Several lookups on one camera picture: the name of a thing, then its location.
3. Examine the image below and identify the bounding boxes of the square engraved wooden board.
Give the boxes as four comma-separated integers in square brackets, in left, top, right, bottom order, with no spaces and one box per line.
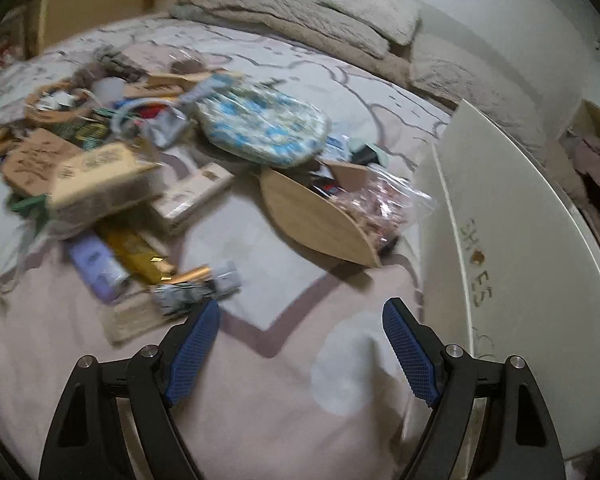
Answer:
[0,128,82,197]

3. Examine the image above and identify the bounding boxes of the blue floral pouch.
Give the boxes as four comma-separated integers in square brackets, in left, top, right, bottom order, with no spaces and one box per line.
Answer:
[195,84,332,168]

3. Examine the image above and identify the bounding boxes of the beige pillow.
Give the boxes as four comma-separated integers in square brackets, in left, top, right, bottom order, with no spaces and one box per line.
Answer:
[410,34,547,162]
[315,0,420,47]

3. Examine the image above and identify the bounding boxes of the gold foil packet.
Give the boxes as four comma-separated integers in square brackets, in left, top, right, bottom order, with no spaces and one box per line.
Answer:
[95,221,176,285]

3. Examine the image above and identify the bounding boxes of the clear bag pink items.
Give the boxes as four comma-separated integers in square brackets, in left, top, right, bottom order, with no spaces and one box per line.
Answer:
[329,164,438,252]

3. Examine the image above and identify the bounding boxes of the round wooden cartoon coaster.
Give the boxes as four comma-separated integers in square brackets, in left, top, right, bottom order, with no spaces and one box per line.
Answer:
[23,79,95,127]

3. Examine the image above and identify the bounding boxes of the beige quilt blanket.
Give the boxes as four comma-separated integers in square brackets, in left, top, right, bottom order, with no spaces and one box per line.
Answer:
[168,0,571,181]

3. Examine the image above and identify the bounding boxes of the beige pillow right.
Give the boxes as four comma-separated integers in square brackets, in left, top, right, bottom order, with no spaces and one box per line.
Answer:
[410,34,547,162]

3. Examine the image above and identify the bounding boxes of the lavender packet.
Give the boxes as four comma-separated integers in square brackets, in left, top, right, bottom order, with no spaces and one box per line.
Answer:
[66,231,131,304]

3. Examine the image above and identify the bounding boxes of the leaf shaped wooden tray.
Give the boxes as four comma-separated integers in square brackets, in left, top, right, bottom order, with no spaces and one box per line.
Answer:
[260,168,380,268]

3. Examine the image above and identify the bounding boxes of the beige pillow left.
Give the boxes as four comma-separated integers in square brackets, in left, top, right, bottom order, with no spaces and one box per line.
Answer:
[315,0,420,47]

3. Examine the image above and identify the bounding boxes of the white storage box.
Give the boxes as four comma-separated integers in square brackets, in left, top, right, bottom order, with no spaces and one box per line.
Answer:
[415,103,600,458]

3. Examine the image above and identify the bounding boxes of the cream tan rectangular box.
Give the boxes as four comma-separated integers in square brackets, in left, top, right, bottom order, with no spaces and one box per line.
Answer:
[46,142,164,226]

